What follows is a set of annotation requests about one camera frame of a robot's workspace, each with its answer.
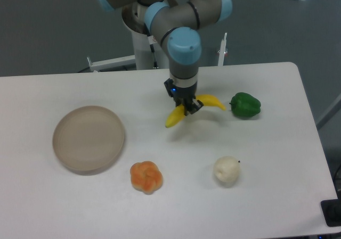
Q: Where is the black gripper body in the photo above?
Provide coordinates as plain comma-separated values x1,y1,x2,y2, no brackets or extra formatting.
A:
164,77,198,105

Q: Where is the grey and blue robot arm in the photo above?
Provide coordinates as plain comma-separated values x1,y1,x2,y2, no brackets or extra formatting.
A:
98,0,232,116

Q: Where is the green bell pepper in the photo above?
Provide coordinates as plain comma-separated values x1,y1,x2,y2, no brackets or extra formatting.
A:
229,92,261,118

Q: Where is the white metal bracket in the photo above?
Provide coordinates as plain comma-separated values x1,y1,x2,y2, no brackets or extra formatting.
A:
87,55,135,72

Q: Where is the beige round plate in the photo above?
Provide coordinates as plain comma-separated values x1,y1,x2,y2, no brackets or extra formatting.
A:
52,105,125,175

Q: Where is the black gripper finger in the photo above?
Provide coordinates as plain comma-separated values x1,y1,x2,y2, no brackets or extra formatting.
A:
176,98,189,116
187,98,204,114

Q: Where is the black cable on pedestal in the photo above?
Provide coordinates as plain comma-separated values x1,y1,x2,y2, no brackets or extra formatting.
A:
145,28,160,70

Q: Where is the black device at table edge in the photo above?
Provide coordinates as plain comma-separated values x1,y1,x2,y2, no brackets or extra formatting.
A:
321,199,340,227

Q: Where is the orange knotted bread roll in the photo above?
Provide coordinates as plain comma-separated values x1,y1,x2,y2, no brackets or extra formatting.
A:
130,161,163,194

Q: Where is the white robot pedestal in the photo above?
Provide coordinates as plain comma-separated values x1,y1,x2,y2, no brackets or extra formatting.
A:
121,2,169,70

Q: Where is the yellow banana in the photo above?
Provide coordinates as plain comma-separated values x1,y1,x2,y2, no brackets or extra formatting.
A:
165,94,226,128

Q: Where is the white upright post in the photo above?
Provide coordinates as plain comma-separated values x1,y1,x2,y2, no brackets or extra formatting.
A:
217,32,228,67

